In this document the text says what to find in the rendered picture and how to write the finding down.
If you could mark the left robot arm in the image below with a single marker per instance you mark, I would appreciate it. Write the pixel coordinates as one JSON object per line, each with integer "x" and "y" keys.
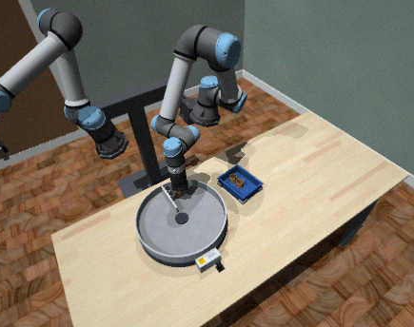
{"x": 222, "y": 53}

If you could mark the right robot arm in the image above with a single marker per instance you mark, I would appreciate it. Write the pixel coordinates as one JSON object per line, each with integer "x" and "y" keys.
{"x": 59, "y": 46}

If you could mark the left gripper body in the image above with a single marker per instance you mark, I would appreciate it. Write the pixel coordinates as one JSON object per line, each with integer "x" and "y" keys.
{"x": 178, "y": 178}

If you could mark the blue open-top crate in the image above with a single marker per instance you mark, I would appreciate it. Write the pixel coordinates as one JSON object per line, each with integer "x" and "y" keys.
{"x": 250, "y": 183}

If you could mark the grey round turntable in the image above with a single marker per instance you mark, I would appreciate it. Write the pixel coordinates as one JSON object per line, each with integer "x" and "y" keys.
{"x": 194, "y": 225}

